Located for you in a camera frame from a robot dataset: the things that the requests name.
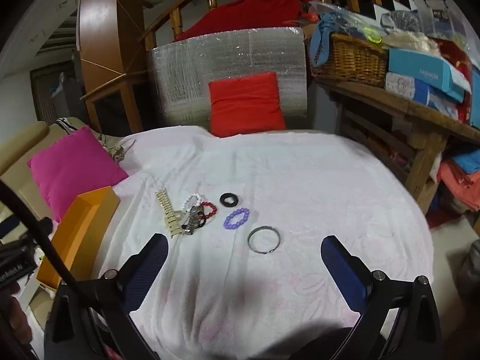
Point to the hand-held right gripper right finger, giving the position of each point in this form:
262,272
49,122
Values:
343,270

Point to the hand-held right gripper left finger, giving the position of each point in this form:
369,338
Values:
148,266

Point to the gold watch band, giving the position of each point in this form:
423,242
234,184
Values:
170,215

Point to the orange cardboard box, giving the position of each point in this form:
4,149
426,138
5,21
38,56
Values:
80,232

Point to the gold bangle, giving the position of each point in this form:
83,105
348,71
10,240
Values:
250,240

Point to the person's left hand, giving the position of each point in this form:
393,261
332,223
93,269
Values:
17,318

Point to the pink pillow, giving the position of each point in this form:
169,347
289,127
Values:
75,168

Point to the white blanket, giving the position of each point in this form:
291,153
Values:
285,180

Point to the beige sofa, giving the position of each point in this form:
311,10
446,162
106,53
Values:
18,146

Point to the stack of folded cloths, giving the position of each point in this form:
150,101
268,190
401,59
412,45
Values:
459,180

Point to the dark wicker drawer unit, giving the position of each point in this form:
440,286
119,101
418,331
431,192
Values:
52,93

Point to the wooden glass-door cabinet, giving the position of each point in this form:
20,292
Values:
112,101

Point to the wooden table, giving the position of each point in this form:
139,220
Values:
420,116

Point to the red pillow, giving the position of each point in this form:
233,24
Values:
243,101

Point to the white and blue box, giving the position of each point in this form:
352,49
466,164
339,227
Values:
405,86

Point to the silver foil insulation mat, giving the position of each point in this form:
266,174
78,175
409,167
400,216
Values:
180,75

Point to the wicker basket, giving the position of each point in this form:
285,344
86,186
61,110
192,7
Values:
348,60

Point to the blue cardboard box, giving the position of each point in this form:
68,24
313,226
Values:
423,75

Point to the blue cloth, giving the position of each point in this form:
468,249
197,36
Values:
322,41

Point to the red printed box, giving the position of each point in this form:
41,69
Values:
463,67

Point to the curved wooden panel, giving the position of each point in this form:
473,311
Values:
97,22

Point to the clear plastic bag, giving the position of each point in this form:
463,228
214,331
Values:
352,17

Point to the red cloth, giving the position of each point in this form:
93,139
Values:
247,11

